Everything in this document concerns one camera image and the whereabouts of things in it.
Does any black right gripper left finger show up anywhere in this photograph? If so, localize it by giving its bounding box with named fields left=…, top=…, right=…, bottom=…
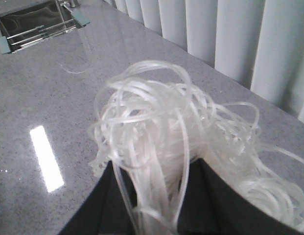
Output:
left=59, top=161, right=135, bottom=235

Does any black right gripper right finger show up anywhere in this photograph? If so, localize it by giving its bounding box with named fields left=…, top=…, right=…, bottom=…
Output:
left=178, top=159, right=299, bottom=235

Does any white vermicelli noodle bundle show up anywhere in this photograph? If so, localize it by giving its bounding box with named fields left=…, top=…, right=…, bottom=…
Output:
left=88, top=60, right=304, bottom=235

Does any white pleated curtain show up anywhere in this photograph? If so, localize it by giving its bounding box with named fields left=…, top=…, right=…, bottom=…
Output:
left=110, top=0, right=304, bottom=123

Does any metal sink drying rack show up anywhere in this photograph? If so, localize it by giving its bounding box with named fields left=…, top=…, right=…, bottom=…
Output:
left=0, top=4, right=91, bottom=55

